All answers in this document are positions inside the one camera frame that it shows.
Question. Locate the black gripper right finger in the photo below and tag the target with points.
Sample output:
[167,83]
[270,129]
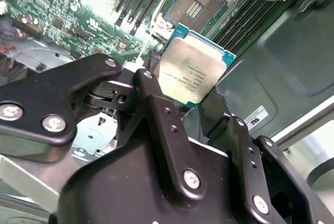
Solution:
[242,140]

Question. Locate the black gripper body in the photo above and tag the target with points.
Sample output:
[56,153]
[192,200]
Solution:
[125,182]

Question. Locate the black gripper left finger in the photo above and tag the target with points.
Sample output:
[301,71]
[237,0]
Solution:
[39,98]

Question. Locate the CPU with silver top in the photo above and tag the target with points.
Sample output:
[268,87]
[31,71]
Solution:
[193,70]

